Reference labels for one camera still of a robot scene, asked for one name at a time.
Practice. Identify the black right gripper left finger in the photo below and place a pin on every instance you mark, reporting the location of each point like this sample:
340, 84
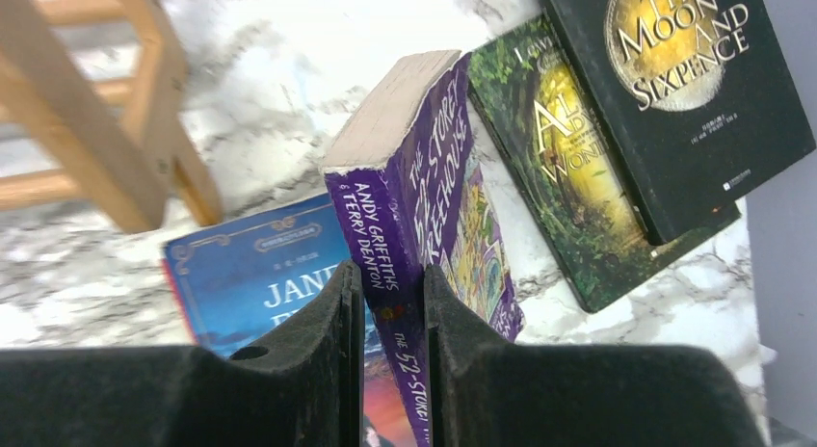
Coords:
191, 386

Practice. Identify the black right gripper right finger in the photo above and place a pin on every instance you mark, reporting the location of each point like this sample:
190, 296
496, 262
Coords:
488, 391

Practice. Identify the purple 52-Storey Treehouse book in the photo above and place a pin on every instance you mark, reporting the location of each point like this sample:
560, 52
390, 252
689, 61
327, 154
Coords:
408, 191

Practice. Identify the blue Jane Eyre book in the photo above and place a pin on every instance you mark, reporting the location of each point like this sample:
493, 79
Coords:
239, 280

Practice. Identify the green Alice Wonderland book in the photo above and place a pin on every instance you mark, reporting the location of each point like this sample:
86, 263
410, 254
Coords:
521, 86

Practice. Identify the wooden book rack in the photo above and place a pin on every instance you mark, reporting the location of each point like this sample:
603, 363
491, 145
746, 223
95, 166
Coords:
118, 143

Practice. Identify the black Moon and Sixpence book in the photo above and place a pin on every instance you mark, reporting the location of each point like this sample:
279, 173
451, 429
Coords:
694, 96

